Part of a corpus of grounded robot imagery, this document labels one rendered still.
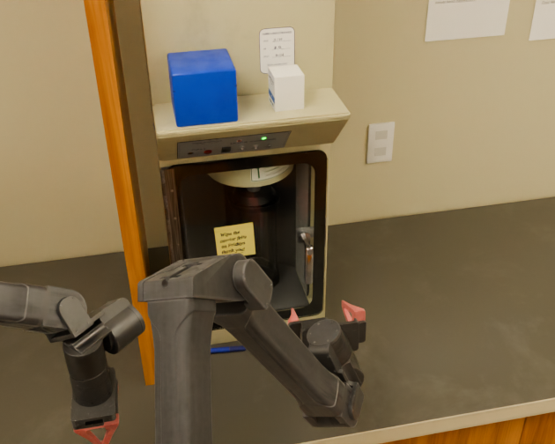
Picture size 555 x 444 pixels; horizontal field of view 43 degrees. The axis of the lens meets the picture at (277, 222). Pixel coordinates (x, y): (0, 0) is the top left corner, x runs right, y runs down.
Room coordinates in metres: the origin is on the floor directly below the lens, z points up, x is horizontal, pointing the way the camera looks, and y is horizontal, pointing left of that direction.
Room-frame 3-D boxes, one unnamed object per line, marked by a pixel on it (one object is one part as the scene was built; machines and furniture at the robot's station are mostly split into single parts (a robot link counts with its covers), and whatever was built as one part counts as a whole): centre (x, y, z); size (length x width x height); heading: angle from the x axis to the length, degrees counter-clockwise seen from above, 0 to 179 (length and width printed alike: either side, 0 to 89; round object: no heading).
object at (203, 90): (1.08, 0.12, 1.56); 0.10 x 0.10 x 0.09; 11
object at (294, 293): (1.14, 0.05, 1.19); 0.30 x 0.01 x 0.40; 101
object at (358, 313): (0.98, -0.12, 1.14); 0.09 x 0.07 x 0.07; 11
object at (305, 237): (1.13, -0.06, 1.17); 0.05 x 0.03 x 0.10; 11
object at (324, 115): (1.09, 0.04, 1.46); 0.32 x 0.11 x 0.10; 101
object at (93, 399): (0.76, 0.29, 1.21); 0.10 x 0.07 x 0.07; 11
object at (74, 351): (0.77, 0.28, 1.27); 0.07 x 0.06 x 0.07; 144
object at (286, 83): (1.10, -0.02, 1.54); 0.05 x 0.05 x 0.06; 12
